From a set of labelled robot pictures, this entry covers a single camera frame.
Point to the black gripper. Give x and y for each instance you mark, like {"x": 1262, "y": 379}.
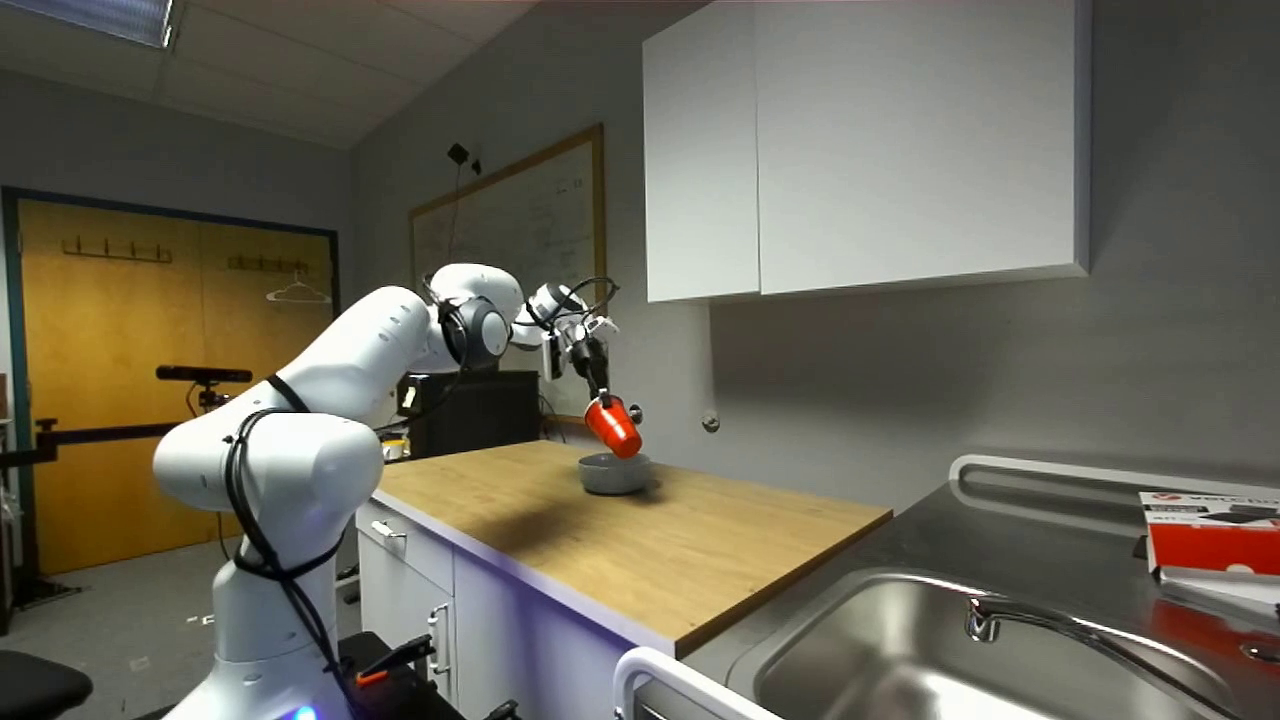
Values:
{"x": 590, "y": 348}

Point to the orange plastic cup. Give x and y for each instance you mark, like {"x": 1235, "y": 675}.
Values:
{"x": 615, "y": 427}

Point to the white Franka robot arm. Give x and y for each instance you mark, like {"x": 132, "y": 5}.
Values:
{"x": 304, "y": 442}

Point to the black robot base box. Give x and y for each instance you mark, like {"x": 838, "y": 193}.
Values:
{"x": 393, "y": 682}

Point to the grey bowl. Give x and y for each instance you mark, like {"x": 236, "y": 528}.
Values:
{"x": 618, "y": 474}

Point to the black box appliance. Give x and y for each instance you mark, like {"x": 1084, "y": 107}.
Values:
{"x": 475, "y": 408}

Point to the wood framed whiteboard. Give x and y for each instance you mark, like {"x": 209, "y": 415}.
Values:
{"x": 523, "y": 213}

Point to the white base cabinet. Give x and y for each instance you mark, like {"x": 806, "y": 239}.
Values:
{"x": 493, "y": 641}

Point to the stainless steel sink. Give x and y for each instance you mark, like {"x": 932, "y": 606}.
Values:
{"x": 882, "y": 652}

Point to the chrome faucet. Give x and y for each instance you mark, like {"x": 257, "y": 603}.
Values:
{"x": 1052, "y": 620}

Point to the orange wooden door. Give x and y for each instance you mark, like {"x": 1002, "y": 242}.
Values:
{"x": 104, "y": 385}

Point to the black horizontal stand bar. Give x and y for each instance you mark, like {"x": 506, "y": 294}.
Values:
{"x": 80, "y": 436}

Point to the red and white box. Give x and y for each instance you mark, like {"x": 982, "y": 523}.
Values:
{"x": 1207, "y": 543}

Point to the ceiling light panel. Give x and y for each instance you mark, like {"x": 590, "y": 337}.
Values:
{"x": 104, "y": 16}

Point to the black chair seat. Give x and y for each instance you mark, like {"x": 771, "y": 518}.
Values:
{"x": 39, "y": 682}

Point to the round wall knob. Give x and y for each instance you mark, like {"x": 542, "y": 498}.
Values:
{"x": 709, "y": 427}

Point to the narrow white wall cabinet door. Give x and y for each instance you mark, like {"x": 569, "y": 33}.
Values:
{"x": 703, "y": 153}

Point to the small black wall camera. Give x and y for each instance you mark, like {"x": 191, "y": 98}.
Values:
{"x": 464, "y": 156}

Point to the white rail at counter edge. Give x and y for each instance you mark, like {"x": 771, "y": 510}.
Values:
{"x": 666, "y": 682}

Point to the wide white wall cabinet door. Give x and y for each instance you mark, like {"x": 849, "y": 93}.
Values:
{"x": 921, "y": 135}

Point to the black camera on tripod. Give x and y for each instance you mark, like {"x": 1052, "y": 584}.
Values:
{"x": 201, "y": 372}

